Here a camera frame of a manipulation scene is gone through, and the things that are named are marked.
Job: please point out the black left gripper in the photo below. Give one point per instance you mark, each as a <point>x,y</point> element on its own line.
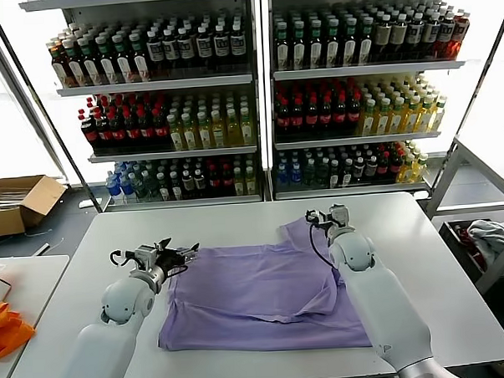
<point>169,266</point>

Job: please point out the purple t-shirt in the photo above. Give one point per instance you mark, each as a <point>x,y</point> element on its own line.
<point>248,289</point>

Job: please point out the small dark bottle white label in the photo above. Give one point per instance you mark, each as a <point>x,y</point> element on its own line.
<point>176,189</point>
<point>371,169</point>
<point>200,183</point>
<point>359,171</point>
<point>334,176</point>
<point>187,184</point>
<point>347,174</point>
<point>164,190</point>

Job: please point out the green tinted drink bottle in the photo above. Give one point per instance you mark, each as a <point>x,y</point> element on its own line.
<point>140,189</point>
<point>322,175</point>
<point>310,176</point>

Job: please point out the water bottle blue label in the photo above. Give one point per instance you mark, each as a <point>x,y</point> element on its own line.
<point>128,190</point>
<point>115,193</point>
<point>282,177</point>
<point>296,175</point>

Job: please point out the cola bottle red cap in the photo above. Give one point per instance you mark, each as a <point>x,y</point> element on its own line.
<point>133,133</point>
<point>147,133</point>
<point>395,164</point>
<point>281,122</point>
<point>354,116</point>
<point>296,122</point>
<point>104,134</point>
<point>340,117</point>
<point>312,120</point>
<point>214,183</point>
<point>161,132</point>
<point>118,134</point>
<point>227,182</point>
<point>89,135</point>
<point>326,119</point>
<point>384,166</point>

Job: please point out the yellow juice bottle green label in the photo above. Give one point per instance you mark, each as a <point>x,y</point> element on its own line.
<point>204,136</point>
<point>411,119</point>
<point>369,123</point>
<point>233,133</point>
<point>239,184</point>
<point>420,169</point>
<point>246,132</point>
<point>218,135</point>
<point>438,118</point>
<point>175,138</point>
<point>190,137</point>
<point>406,171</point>
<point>425,118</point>
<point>250,184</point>
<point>397,122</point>
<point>384,122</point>

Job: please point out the white side table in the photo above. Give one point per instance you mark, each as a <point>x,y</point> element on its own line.
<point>34,282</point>

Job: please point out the open cardboard box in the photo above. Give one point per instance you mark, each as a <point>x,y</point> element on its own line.
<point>39,202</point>

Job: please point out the grey metal shelf rack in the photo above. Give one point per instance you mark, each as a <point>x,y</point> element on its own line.
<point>355,70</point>
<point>147,85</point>

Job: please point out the orange cloth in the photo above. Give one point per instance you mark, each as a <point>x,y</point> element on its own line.
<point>7,329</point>

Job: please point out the dark tea bottle white label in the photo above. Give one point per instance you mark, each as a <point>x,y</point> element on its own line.
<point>77,71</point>
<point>141,64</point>
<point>109,67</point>
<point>93,68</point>
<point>316,48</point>
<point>350,46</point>
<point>366,46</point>
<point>333,47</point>
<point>125,67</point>
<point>282,49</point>
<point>299,49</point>
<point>63,71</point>

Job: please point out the grey slanted window bar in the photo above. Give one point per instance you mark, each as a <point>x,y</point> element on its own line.
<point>32,119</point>

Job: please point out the dark slanted pole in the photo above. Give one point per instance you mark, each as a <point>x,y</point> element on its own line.
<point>472,100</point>
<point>43,105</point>

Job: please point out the dark drink bottle navy label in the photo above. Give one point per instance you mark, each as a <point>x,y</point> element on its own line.
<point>155,51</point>
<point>237,45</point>
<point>221,46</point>
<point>415,33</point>
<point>170,50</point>
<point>186,47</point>
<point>431,32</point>
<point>204,46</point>

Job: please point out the black crate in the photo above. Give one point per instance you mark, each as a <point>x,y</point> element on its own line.
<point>446,232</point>

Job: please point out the red patterned cloth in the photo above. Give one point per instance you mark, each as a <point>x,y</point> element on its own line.
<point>468,246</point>

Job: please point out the dark drink bottle beige label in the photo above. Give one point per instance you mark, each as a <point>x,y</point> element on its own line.
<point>382,37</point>
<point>399,36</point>

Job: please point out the grey cloth bundle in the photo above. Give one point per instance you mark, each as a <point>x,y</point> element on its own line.
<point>488,233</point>

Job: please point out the red drink bottle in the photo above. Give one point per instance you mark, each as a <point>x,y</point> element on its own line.
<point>446,34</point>
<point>459,33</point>

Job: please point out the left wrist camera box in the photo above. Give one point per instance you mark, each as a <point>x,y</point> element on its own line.
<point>144,256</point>

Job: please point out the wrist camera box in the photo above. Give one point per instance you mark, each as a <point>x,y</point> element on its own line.
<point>340,215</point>
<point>144,256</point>

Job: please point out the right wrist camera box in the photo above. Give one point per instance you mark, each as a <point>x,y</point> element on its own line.
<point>340,215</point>

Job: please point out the grey metal frame table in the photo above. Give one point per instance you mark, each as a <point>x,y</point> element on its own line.
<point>444,176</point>

